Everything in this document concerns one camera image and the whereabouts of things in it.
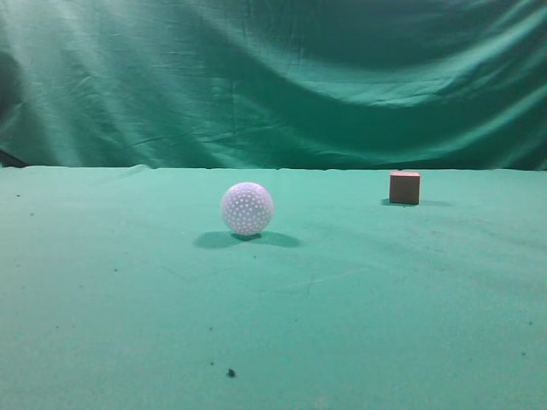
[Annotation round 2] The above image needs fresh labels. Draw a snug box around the pink cube block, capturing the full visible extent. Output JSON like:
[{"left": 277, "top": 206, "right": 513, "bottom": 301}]
[{"left": 389, "top": 170, "right": 421, "bottom": 205}]

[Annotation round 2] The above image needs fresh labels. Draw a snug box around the white dimpled ball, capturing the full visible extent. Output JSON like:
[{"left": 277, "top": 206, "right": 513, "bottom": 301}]
[{"left": 221, "top": 182, "right": 274, "bottom": 236}]

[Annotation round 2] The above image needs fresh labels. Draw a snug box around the green backdrop cloth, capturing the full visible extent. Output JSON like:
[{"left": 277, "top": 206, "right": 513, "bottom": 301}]
[{"left": 1, "top": 1, "right": 546, "bottom": 170}]

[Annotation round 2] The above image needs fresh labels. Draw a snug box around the green table cloth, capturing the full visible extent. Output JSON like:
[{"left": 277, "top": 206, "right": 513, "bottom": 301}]
[{"left": 1, "top": 166, "right": 546, "bottom": 409}]

